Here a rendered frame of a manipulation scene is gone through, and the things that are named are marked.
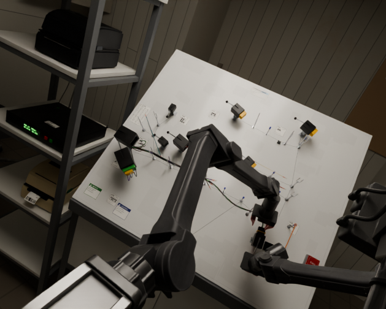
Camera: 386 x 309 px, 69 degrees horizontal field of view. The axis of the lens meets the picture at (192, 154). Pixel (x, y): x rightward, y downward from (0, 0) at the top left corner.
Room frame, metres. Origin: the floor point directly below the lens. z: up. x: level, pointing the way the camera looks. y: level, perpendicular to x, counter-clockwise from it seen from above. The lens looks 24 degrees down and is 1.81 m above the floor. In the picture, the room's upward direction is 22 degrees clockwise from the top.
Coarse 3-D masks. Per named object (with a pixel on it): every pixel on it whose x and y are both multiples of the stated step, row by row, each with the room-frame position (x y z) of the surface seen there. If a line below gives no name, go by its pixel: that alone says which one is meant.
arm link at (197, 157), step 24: (192, 144) 0.64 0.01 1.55; (216, 144) 0.67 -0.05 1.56; (192, 168) 0.55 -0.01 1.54; (192, 192) 0.50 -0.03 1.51; (168, 216) 0.43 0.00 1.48; (192, 216) 0.46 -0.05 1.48; (144, 240) 0.40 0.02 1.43; (168, 240) 0.41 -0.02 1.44; (192, 240) 0.39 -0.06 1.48; (168, 264) 0.32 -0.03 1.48; (192, 264) 0.36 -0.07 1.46; (168, 288) 0.31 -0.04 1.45
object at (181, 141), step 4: (168, 132) 1.29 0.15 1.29; (180, 136) 1.25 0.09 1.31; (172, 140) 1.24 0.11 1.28; (176, 140) 1.24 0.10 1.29; (180, 140) 1.24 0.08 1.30; (184, 140) 1.24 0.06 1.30; (176, 144) 1.24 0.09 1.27; (180, 144) 1.23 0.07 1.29; (184, 144) 1.23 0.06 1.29; (180, 148) 1.23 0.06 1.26; (184, 148) 1.25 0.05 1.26; (180, 152) 1.30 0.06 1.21
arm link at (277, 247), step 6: (270, 246) 0.87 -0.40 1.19; (276, 246) 0.86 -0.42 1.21; (282, 246) 0.86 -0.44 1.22; (270, 252) 0.84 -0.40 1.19; (276, 252) 0.84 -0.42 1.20; (282, 252) 0.83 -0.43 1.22; (258, 258) 0.79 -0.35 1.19; (264, 258) 0.76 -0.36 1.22; (270, 258) 0.76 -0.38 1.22; (282, 258) 0.82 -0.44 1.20
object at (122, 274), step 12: (96, 264) 0.25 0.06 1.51; (108, 264) 0.26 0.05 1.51; (120, 264) 0.28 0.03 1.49; (132, 264) 0.29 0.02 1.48; (144, 264) 0.30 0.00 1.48; (108, 276) 0.24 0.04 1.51; (120, 276) 0.25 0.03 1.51; (132, 276) 0.27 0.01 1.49; (144, 276) 0.29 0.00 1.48; (120, 288) 0.23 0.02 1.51; (132, 288) 0.24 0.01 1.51; (144, 288) 0.27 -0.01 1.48; (132, 300) 0.22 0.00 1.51; (144, 300) 0.27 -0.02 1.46
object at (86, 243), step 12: (84, 228) 1.08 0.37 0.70; (96, 228) 1.07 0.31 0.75; (72, 240) 1.09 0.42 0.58; (84, 240) 1.08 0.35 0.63; (96, 240) 1.07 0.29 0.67; (108, 240) 1.05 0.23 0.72; (72, 252) 1.09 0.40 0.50; (84, 252) 1.08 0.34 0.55; (96, 252) 1.06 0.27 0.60; (108, 252) 1.05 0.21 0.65; (120, 252) 1.04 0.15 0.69; (72, 264) 1.09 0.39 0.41
